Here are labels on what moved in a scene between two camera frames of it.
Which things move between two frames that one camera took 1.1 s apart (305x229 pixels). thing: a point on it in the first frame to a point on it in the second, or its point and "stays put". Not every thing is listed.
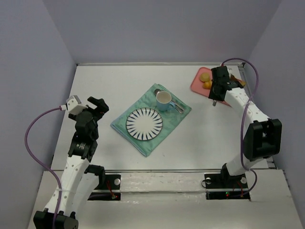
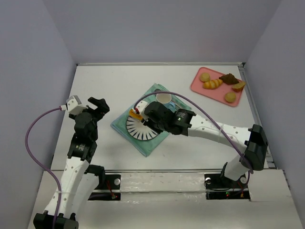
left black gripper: (96, 109) stays put
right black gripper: (216, 93) to (148, 117)
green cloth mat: (170, 119) stays put
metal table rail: (158, 65) stays put
